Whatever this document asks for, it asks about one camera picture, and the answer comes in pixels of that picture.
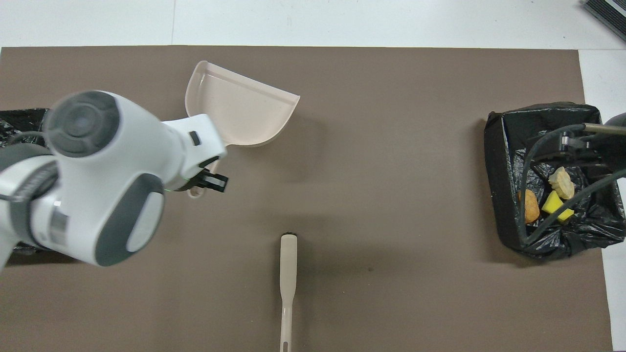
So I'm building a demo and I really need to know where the black bin with pink mark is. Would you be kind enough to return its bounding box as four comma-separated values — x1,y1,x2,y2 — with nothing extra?
0,108,80,255

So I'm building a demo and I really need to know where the beige plastic dustpan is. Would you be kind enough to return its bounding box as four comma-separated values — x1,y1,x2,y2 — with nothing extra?
185,60,301,198

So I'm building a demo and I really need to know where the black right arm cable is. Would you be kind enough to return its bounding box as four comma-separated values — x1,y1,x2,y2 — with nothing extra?
520,124,626,247

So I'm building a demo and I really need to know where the beige handled dust brush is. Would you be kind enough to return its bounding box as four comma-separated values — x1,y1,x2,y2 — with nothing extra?
280,233,298,352

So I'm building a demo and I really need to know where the brown paper table mat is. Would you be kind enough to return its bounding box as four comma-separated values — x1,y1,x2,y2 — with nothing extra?
0,45,613,352

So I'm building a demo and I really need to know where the green and yellow sponge piece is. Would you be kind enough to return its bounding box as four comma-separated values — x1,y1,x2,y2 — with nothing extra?
541,190,575,221

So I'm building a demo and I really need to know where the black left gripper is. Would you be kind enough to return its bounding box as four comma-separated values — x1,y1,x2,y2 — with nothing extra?
172,155,229,193

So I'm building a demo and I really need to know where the black bag-lined trash bin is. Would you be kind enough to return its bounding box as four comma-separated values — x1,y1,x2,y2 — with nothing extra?
484,102,626,260

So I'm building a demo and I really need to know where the orange-brown foam lump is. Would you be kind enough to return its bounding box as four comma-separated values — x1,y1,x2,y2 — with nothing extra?
518,189,540,224

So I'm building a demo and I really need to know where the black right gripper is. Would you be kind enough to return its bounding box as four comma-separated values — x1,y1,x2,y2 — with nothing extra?
536,132,614,164

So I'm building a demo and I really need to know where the dark ribbed panel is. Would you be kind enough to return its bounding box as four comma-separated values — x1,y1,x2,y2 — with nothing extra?
583,0,626,42

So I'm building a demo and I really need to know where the pale rounded foam chunk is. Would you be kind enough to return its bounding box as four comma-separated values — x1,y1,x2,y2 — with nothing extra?
548,167,576,200

